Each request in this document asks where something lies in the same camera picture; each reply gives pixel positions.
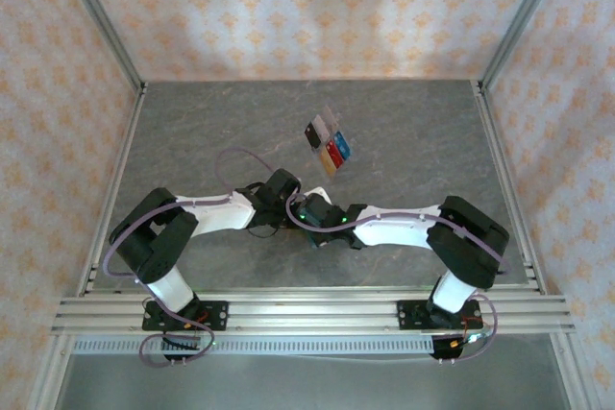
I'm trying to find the aluminium mounting rail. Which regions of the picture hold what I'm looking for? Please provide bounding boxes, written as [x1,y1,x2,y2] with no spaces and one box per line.
[49,292,577,337]

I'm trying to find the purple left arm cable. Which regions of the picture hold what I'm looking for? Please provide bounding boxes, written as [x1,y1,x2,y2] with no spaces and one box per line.
[104,147,273,369]

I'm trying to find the black cable clamp bracket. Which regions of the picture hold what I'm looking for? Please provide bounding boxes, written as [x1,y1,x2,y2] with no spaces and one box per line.
[430,334,466,364]

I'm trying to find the clear acrylic card stand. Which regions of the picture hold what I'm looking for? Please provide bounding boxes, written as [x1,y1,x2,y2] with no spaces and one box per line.
[302,103,356,180]

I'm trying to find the yellow credit card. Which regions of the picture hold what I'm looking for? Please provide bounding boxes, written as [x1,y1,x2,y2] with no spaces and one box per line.
[317,147,340,178]

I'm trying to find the aluminium frame post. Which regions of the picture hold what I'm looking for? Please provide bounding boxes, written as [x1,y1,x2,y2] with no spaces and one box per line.
[51,0,147,94]
[479,0,574,90]

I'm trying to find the black credit card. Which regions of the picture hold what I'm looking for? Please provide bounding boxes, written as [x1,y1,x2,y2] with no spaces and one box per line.
[303,122,323,149]

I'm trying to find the aluminium frame leg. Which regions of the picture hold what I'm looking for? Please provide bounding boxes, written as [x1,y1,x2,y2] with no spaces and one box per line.
[28,332,73,410]
[550,332,591,410]

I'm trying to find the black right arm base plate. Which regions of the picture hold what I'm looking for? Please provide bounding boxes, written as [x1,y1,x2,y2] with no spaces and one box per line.
[397,299,482,332]

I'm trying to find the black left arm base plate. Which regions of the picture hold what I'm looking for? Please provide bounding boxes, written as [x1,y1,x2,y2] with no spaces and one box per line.
[141,300,229,333]

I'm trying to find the blue credit card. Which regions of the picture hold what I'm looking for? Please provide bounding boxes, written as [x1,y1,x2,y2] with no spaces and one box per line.
[332,130,355,162]

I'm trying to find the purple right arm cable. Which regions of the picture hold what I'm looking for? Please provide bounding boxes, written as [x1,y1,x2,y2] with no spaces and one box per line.
[285,193,511,367]

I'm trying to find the red credit card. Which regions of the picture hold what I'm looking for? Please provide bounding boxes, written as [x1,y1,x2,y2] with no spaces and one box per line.
[325,137,347,169]

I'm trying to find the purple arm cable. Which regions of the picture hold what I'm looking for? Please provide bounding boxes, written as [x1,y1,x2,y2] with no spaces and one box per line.
[285,193,511,367]
[104,147,273,369]

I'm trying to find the aluminium table side rail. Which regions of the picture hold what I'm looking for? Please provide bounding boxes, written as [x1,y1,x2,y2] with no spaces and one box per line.
[472,79,548,296]
[76,82,148,297]

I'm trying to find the grey slotted cable duct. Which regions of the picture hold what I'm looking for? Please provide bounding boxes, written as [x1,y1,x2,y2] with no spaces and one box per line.
[70,335,436,357]

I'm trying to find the grey white credit card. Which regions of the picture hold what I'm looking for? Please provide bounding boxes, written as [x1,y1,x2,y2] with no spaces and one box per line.
[310,115,332,141]

